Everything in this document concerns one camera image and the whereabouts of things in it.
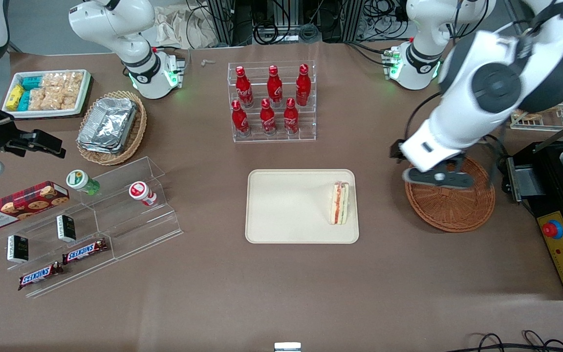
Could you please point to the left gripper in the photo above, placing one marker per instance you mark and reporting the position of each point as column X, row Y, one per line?
column 397, row 149

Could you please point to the triangle sandwich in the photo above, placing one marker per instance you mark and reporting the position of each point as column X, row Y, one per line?
column 339, row 203

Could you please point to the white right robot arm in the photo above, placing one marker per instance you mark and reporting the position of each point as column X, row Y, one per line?
column 115, row 24

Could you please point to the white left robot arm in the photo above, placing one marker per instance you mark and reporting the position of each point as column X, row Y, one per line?
column 487, row 63

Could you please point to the white snack tray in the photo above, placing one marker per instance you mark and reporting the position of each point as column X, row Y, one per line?
column 47, row 114

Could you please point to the round brown wicker basket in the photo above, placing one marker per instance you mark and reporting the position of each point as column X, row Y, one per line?
column 447, row 210

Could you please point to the oval light wicker basket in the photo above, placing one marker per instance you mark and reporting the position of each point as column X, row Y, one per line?
column 135, row 137

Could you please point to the beige rectangular tray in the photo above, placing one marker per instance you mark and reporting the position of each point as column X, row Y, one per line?
column 291, row 205

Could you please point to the teal snack pack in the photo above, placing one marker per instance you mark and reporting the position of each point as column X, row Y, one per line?
column 31, row 82
column 24, row 101

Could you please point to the clear rice cracker bag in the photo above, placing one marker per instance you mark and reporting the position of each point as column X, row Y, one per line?
column 52, row 80
column 38, row 99
column 73, row 81
column 60, row 99

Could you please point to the yellow snack pack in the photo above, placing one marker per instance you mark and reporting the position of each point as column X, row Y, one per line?
column 14, row 98

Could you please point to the green drink bottle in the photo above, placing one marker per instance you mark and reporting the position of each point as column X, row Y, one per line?
column 80, row 181

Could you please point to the red tartan cookie box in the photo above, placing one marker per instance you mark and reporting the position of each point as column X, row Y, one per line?
column 17, row 205

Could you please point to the stacked aluminium foil trays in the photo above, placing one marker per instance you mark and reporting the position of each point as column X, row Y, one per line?
column 108, row 124

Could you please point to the clear acrylic bottle rack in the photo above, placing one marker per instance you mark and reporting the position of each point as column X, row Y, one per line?
column 311, row 132

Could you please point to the small black box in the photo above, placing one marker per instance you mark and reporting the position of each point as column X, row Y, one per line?
column 66, row 228
column 17, row 249

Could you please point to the clear acrylic stepped shelf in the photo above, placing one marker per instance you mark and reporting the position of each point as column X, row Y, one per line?
column 42, row 249
column 144, row 230

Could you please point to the red cola bottle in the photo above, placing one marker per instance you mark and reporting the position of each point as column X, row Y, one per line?
column 303, row 88
column 291, row 118
column 274, row 88
column 239, row 120
column 244, row 90
column 267, row 120

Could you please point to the red capped drink bottle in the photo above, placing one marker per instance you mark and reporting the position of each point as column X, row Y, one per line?
column 140, row 192

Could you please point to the Snickers chocolate bar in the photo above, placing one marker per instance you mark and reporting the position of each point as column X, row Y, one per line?
column 39, row 275
column 85, row 251

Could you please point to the bagged bread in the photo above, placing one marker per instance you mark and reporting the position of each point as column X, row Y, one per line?
column 528, row 117

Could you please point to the black machine with yellow panel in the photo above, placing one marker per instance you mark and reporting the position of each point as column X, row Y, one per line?
column 550, row 195

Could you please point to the red emergency stop button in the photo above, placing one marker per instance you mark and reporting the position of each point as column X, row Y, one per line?
column 552, row 229

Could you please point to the small beige scrap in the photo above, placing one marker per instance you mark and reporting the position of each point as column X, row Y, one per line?
column 208, row 62

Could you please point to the small silver object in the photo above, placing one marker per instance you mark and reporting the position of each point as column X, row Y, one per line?
column 287, row 347

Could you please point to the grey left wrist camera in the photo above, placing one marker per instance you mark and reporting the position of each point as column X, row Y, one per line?
column 438, row 178

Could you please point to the aluminium frame profile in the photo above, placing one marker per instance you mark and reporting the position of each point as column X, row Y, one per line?
column 220, row 22

